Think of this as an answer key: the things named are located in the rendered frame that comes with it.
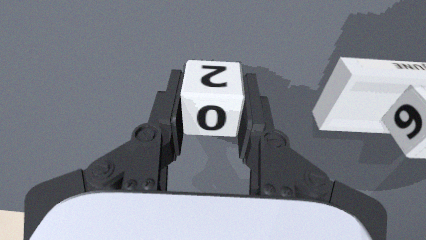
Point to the white digit cube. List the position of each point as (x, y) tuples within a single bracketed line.
[(406, 121), (212, 98)]

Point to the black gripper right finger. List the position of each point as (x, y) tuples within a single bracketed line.
[(275, 167)]

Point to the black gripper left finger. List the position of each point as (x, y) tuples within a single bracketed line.
[(142, 161)]

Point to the white rectangular tray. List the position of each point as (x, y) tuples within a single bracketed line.
[(359, 92)]

